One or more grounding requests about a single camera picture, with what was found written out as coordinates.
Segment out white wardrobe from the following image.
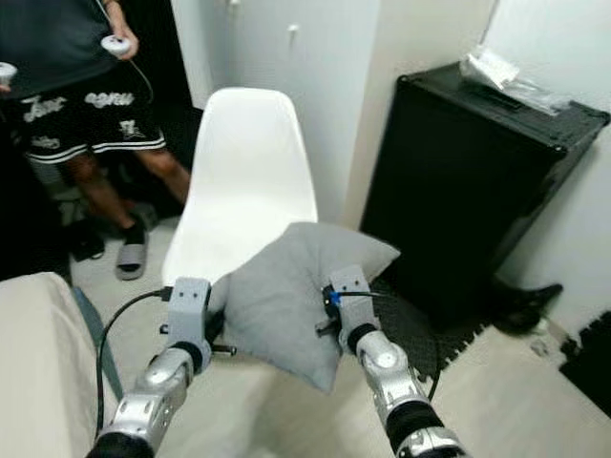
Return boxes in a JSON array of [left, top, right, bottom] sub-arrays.
[[170, 0, 388, 228]]

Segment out black shoe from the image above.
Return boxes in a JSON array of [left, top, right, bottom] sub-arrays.
[[486, 281, 567, 336]]

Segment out black foam floor mat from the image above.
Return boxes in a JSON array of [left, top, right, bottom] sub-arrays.
[[558, 309, 611, 394]]

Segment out person in black shorts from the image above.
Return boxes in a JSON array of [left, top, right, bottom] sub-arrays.
[[0, 0, 194, 281]]

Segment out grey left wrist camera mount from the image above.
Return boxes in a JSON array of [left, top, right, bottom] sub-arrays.
[[167, 277, 214, 347]]

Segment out dark speckled floor mat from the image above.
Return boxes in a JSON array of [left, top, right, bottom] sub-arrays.
[[370, 275, 446, 385]]

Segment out grey square pillow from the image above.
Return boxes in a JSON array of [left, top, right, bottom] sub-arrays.
[[215, 221, 403, 395]]

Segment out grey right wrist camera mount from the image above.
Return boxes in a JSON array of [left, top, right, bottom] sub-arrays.
[[329, 265, 374, 331]]

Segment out grey slide sandal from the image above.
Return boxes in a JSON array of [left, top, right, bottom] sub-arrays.
[[115, 234, 152, 281]]

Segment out white plastic shell chair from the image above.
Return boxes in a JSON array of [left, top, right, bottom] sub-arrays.
[[160, 87, 322, 288]]

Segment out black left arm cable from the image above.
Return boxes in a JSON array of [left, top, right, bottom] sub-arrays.
[[95, 286, 173, 441]]

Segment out clear plastic wrapped packet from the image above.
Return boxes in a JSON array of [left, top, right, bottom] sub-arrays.
[[459, 46, 575, 116]]

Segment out beige sheeted bed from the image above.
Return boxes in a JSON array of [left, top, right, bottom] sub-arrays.
[[0, 271, 121, 458]]

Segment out black cabinet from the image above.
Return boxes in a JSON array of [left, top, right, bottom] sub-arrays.
[[360, 59, 611, 326]]

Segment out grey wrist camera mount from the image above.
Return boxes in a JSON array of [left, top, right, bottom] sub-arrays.
[[329, 265, 374, 331], [167, 277, 214, 347]]

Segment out person's left hand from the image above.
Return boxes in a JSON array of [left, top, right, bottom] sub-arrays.
[[99, 11, 140, 60]]

